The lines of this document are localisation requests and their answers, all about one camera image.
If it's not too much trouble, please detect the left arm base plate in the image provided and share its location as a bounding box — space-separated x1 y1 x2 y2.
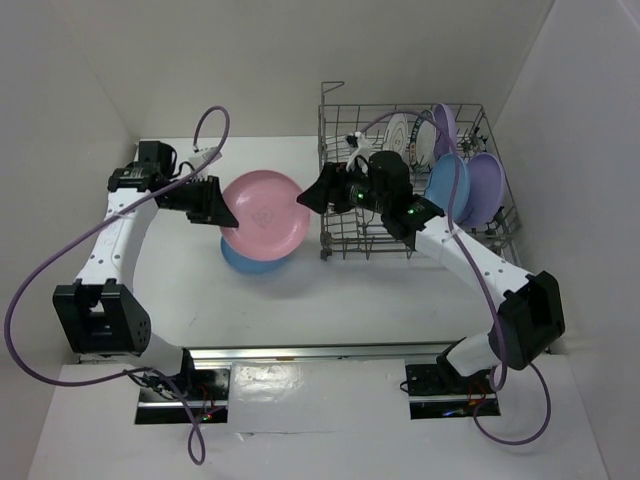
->
134 366 231 425

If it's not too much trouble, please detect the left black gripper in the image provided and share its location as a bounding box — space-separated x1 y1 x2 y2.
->
159 174 238 227

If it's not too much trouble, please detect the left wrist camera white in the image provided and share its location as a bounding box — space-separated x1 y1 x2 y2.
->
187 147 222 176

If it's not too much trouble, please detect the purple plate back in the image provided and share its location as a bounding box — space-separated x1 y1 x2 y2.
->
433 103 457 160

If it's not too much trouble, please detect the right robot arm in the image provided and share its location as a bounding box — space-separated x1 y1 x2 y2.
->
297 151 565 392

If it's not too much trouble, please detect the purple plate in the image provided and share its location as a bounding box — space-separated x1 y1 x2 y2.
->
433 103 457 160
458 152 506 228

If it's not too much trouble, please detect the aluminium rail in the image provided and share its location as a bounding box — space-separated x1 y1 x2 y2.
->
190 342 451 365

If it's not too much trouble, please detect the white plate green rim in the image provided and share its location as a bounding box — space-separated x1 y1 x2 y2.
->
409 110 437 171

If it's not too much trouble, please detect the grey wire dish rack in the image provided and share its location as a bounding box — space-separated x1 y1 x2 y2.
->
318 81 501 260

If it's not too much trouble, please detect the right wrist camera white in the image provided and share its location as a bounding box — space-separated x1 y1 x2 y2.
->
345 132 373 174

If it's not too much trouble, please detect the purple plate front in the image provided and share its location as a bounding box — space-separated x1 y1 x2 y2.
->
458 152 506 228

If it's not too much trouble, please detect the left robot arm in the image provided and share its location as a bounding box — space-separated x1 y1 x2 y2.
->
53 141 239 399

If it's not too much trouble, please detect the pink plate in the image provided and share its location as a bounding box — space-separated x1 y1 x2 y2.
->
221 170 311 261

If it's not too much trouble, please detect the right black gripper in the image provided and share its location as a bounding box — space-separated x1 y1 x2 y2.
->
296 160 388 214

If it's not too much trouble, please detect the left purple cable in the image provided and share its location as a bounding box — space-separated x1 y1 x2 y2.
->
3 105 232 466

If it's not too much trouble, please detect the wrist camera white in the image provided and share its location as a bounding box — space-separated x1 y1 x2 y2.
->
345 132 373 174
187 147 222 176

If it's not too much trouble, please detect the blue plate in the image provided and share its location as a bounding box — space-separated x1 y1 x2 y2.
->
220 238 289 275
424 153 471 223

